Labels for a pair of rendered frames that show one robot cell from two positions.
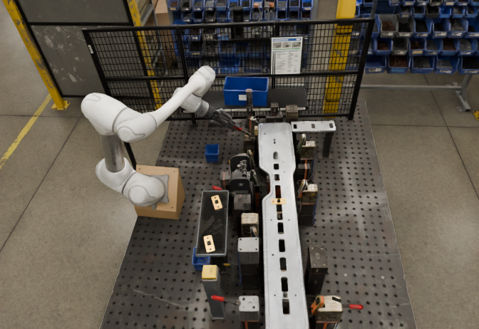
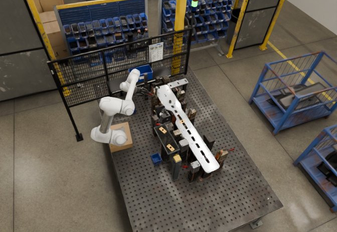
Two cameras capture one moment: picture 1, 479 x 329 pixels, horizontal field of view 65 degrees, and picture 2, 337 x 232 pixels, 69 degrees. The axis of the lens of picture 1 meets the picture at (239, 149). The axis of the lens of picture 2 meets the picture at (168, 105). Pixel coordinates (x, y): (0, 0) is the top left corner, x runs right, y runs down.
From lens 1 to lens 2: 121 cm
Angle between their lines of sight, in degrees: 22
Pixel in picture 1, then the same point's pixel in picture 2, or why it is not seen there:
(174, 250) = (139, 160)
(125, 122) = (127, 106)
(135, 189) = (118, 137)
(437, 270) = (237, 130)
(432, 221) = (227, 110)
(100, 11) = (22, 43)
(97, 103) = (110, 102)
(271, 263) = (193, 146)
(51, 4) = not seen: outside the picture
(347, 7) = (180, 25)
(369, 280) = (224, 141)
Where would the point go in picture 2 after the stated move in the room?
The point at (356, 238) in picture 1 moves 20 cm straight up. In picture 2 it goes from (212, 126) to (214, 117)
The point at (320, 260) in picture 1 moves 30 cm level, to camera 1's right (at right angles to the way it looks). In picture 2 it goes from (211, 138) to (231, 128)
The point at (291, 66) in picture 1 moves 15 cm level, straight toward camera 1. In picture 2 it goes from (158, 56) to (162, 63)
